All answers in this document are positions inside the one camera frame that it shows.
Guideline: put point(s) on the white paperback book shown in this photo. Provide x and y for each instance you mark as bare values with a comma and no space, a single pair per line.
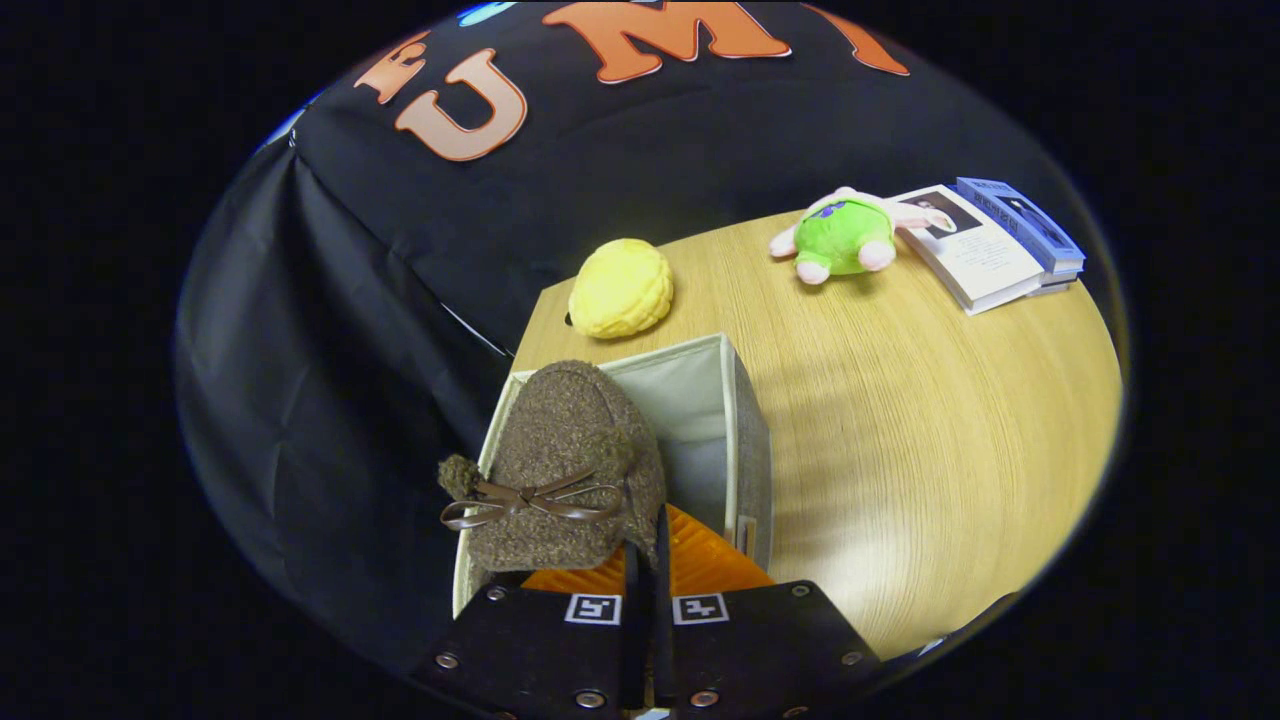
985,260

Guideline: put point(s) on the beige fabric storage box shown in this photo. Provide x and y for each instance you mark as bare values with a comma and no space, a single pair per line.
700,400

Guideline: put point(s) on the green pink plush toy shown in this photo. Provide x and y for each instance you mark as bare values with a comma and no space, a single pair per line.
845,240

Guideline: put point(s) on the brown fuzzy shoe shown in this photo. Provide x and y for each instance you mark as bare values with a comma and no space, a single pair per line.
570,440

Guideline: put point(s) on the black backdrop cloth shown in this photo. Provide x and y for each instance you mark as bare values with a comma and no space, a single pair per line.
350,330

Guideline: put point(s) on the blue paperback book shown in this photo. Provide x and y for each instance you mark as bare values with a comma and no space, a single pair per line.
1030,225

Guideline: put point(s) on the yellow round plush toy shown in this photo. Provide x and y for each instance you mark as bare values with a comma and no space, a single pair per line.
620,290

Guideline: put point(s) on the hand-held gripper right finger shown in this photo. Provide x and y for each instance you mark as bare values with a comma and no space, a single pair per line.
664,620

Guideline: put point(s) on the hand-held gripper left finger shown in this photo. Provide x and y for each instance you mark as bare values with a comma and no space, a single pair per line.
633,650

